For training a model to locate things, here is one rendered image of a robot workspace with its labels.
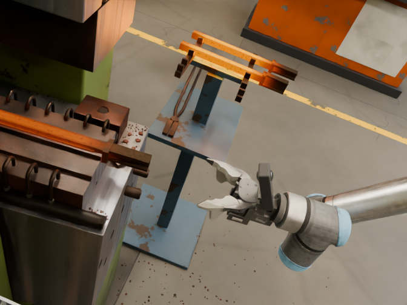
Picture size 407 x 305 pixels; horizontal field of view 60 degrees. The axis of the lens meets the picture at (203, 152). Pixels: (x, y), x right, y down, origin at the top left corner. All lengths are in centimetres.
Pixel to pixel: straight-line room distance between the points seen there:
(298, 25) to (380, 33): 83
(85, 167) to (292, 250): 54
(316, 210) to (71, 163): 55
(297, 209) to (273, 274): 119
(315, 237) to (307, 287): 120
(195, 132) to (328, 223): 66
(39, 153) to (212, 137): 71
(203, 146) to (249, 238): 90
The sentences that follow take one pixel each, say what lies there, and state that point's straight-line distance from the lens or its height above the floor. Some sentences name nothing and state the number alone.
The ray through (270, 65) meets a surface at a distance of 136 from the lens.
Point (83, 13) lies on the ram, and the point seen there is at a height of 138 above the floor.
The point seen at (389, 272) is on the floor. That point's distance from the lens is 247.
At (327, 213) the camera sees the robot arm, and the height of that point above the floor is 102.
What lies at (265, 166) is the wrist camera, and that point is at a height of 109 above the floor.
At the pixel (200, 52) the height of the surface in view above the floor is 101.
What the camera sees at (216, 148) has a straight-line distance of 129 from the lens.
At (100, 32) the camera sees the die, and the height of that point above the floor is 133.
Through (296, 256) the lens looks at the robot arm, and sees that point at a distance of 95.
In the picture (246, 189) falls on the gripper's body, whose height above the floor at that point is 101.
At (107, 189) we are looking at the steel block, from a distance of 85.
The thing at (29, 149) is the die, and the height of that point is 99.
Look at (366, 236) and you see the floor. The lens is 254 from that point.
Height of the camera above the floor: 157
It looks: 41 degrees down
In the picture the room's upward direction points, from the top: 21 degrees clockwise
